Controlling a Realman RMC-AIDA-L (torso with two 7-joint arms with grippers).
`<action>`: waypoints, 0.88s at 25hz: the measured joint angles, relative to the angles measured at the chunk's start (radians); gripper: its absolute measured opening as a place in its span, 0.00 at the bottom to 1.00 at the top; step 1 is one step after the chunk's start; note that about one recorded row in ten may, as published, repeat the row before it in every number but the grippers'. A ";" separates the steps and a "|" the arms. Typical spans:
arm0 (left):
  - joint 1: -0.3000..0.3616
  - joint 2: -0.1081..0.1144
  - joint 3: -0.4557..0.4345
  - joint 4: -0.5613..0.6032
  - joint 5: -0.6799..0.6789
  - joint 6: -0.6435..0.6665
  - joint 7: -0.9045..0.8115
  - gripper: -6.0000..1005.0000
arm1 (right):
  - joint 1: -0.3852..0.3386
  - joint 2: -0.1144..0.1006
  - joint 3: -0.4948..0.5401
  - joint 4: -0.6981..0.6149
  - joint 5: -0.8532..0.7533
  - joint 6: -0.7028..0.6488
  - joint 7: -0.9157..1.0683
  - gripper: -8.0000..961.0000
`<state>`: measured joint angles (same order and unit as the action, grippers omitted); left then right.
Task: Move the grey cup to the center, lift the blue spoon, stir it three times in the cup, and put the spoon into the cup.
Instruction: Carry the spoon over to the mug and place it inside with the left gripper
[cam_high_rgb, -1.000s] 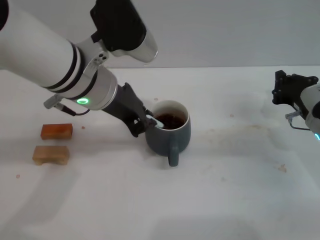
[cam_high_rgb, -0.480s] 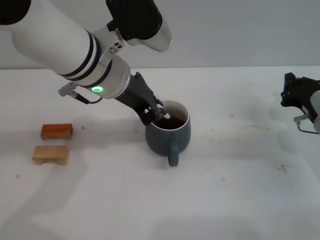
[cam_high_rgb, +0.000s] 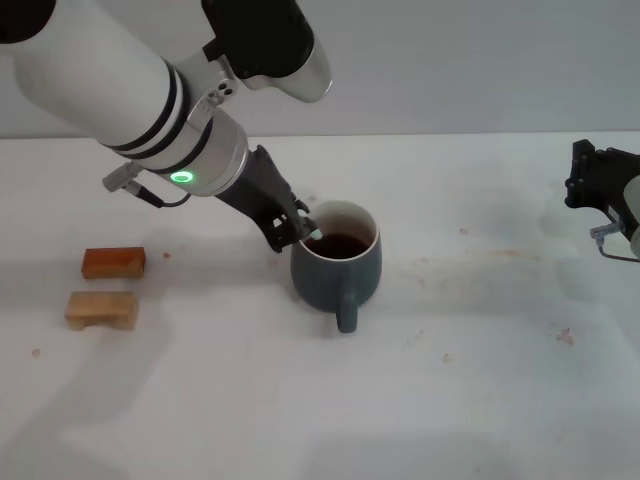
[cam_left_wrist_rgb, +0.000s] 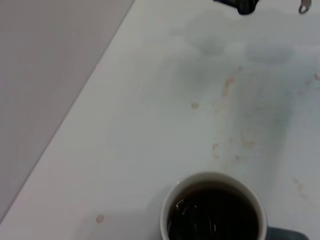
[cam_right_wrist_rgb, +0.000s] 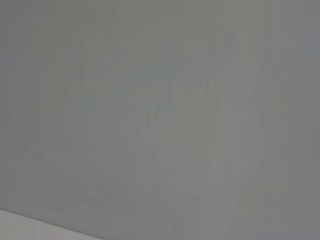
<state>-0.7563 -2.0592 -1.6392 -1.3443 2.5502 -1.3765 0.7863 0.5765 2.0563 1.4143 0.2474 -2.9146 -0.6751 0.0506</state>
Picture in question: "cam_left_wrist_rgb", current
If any dark coffee liquid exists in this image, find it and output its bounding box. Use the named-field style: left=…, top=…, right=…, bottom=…
left=166, top=186, right=261, bottom=240

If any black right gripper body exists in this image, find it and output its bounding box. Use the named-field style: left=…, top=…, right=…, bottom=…
left=212, top=0, right=260, bottom=16

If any grey ceramic cup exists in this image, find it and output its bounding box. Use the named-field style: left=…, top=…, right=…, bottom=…
left=159, top=171, right=311, bottom=240

